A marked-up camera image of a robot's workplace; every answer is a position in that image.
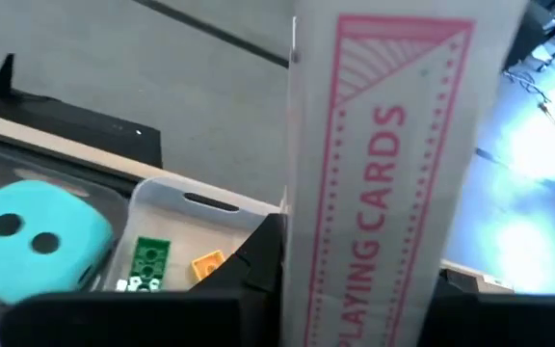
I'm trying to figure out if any dark grey plastic bin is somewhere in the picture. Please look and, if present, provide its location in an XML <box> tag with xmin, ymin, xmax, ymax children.
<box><xmin>0</xmin><ymin>139</ymin><xmax>133</xmax><ymax>322</ymax></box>

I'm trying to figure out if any teal foam die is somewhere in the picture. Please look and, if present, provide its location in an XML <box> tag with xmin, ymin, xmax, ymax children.
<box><xmin>0</xmin><ymin>179</ymin><xmax>116</xmax><ymax>306</ymax></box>

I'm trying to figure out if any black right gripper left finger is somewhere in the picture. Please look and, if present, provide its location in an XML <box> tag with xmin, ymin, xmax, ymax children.
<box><xmin>0</xmin><ymin>213</ymin><xmax>289</xmax><ymax>347</ymax></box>

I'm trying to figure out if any dark green studded brick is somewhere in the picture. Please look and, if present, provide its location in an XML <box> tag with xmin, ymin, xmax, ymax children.
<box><xmin>127</xmin><ymin>235</ymin><xmax>172</xmax><ymax>291</ymax></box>

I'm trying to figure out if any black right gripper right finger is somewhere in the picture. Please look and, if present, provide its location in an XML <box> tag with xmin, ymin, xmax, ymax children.
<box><xmin>416</xmin><ymin>269</ymin><xmax>555</xmax><ymax>347</ymax></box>

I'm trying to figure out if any orange studded brick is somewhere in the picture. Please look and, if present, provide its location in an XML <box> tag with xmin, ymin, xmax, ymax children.
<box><xmin>190</xmin><ymin>249</ymin><xmax>227</xmax><ymax>282</ymax></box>

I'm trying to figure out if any pink-backed playing card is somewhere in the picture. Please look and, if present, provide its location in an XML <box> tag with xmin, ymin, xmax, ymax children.
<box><xmin>279</xmin><ymin>0</ymin><xmax>530</xmax><ymax>347</ymax></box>

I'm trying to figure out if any clear plastic bin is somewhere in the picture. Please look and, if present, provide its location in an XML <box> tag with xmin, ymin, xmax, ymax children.
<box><xmin>102</xmin><ymin>174</ymin><xmax>284</xmax><ymax>293</ymax></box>

